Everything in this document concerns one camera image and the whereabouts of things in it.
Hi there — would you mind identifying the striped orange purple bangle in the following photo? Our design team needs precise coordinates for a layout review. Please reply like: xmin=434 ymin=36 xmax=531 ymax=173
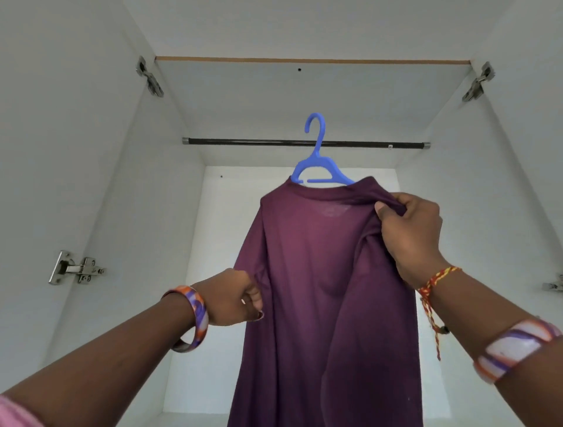
xmin=162 ymin=284 xmax=211 ymax=354

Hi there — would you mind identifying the person's right hand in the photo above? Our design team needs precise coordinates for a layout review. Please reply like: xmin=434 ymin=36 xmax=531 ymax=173
xmin=374 ymin=192 xmax=450 ymax=290

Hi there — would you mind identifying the person's right forearm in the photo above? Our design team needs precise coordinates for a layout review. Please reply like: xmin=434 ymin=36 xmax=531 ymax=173
xmin=424 ymin=268 xmax=563 ymax=427

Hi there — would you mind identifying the purple tree-print t-shirt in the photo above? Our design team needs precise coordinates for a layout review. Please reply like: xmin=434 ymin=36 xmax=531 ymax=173
xmin=226 ymin=175 xmax=426 ymax=427

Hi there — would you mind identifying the striped white purple bangle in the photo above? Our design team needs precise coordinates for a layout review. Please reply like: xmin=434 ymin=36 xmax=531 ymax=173
xmin=473 ymin=317 xmax=562 ymax=385

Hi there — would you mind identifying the person's left hand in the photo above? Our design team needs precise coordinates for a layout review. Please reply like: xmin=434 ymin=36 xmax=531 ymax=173
xmin=188 ymin=267 xmax=265 ymax=328

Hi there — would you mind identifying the blue plastic hanger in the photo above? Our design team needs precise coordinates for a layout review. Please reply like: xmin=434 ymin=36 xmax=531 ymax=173
xmin=289 ymin=111 xmax=357 ymax=188

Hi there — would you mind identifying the person's left forearm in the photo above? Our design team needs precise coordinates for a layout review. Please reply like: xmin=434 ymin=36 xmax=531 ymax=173
xmin=0 ymin=294 xmax=199 ymax=427

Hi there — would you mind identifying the dark metal wardrobe rod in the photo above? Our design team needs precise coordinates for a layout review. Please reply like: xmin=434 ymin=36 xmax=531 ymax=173
xmin=181 ymin=136 xmax=433 ymax=151

